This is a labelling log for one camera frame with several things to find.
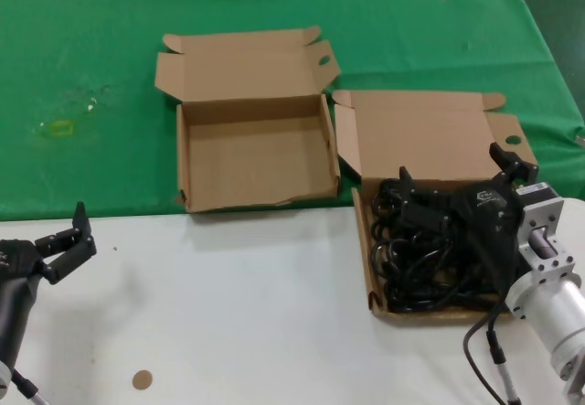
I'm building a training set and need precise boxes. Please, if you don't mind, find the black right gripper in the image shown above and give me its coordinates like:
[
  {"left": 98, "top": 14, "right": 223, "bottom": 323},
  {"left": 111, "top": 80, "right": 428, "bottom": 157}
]
[{"left": 399, "top": 142, "right": 540, "bottom": 295}]

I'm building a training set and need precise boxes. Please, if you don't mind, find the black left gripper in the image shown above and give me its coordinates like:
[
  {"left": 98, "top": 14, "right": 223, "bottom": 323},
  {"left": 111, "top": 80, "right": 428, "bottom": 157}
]
[{"left": 0, "top": 201, "right": 99, "bottom": 286}]

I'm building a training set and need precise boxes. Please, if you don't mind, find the open brown cardboard box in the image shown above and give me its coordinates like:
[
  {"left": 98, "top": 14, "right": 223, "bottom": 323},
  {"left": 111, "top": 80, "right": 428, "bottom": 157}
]
[{"left": 332, "top": 88, "right": 539, "bottom": 328}]

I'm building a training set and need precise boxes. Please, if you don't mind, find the cardboard box with torn rim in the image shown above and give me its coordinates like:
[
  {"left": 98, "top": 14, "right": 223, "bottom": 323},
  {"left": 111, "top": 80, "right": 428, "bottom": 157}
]
[{"left": 154, "top": 25, "right": 342, "bottom": 215}]

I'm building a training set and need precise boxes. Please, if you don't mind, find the yellow tape rectangle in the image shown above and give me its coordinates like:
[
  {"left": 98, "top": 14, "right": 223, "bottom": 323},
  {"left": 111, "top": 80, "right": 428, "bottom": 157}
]
[{"left": 48, "top": 120, "right": 77, "bottom": 137}]

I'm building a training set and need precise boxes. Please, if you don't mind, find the crinkled clear tape patch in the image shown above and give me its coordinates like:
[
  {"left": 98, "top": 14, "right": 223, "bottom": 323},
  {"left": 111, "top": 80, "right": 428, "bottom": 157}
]
[{"left": 68, "top": 83, "right": 114, "bottom": 114}]

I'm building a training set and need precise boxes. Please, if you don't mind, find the green table cloth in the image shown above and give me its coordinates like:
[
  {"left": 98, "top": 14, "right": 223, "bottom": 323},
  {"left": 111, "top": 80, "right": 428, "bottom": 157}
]
[{"left": 0, "top": 0, "right": 585, "bottom": 221}]

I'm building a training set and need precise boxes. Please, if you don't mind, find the cable with silver connector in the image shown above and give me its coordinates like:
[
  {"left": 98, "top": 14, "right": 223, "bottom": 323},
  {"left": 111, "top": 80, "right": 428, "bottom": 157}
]
[
  {"left": 485, "top": 317, "right": 522, "bottom": 405},
  {"left": 11, "top": 368, "right": 49, "bottom": 405}
]

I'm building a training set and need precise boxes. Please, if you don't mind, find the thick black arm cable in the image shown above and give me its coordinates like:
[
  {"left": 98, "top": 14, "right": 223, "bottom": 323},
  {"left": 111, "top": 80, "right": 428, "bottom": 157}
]
[{"left": 463, "top": 302, "right": 506, "bottom": 405}]

